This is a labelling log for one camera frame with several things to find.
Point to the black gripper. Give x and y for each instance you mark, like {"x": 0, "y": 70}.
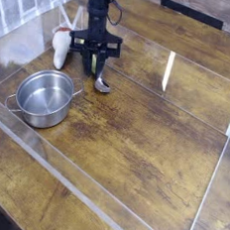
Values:
{"x": 87, "y": 46}

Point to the green handled metal spoon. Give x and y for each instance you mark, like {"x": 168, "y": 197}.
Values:
{"x": 99, "y": 83}

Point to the white plush toy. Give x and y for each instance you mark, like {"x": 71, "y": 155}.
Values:
{"x": 61, "y": 43}

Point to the small steel pot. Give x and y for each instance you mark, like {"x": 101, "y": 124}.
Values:
{"x": 44, "y": 97}

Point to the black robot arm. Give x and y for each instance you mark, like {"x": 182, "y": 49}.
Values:
{"x": 97, "y": 19}

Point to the clear acrylic stand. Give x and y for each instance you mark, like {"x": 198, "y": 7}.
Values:
{"x": 65, "y": 22}

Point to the black strip on table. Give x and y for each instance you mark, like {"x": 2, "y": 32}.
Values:
{"x": 192, "y": 13}

